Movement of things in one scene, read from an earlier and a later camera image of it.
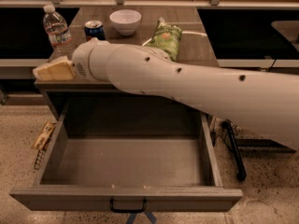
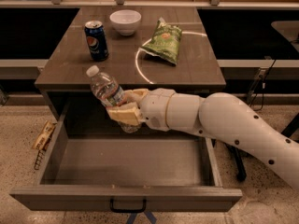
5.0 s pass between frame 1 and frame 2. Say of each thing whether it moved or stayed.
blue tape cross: stayed
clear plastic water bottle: moved
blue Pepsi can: stayed
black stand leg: stayed
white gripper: moved
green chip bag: stayed
